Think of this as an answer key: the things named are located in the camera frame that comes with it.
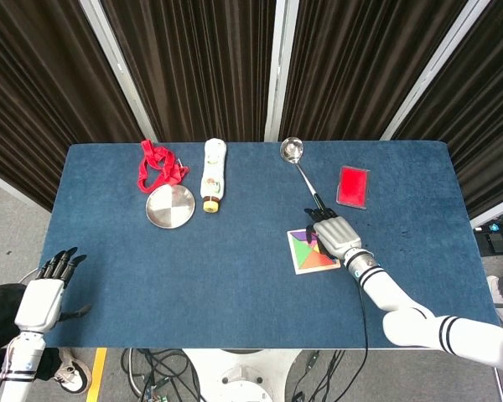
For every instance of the white and black sneaker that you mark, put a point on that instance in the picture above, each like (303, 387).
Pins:
(73, 374)

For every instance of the yellow floor tape strip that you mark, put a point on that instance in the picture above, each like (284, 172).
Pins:
(96, 374)

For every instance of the white bottle with yellow cap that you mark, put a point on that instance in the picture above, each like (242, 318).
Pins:
(214, 171)

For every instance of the black equipment with teal knobs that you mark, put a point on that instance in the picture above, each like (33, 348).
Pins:
(499, 243)

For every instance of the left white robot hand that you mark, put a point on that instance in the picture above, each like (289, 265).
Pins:
(39, 303)

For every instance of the wooden tangram puzzle tray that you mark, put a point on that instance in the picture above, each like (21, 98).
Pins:
(295, 270)

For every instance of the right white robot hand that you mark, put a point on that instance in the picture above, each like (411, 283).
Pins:
(337, 236)

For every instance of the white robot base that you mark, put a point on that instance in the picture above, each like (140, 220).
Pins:
(239, 372)

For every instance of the blue table cloth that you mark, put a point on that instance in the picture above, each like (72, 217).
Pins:
(234, 285)

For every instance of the orange triangle tangram piece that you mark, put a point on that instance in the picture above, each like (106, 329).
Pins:
(316, 262)

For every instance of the dark brown pleated curtain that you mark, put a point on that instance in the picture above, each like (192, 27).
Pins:
(193, 67)
(37, 92)
(482, 109)
(352, 67)

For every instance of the stainless steel ladle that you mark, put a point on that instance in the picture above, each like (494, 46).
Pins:
(292, 148)

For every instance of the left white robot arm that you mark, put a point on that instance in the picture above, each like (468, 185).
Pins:
(21, 364)

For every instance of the green triangle tangram piece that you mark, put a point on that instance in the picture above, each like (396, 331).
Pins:
(302, 253)

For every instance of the round stainless steel plate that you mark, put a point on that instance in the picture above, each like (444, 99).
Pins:
(170, 207)

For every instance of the white partition frame post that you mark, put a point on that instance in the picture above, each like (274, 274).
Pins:
(117, 71)
(278, 71)
(436, 71)

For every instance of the red rectangular card case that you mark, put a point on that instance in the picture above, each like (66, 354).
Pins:
(353, 186)

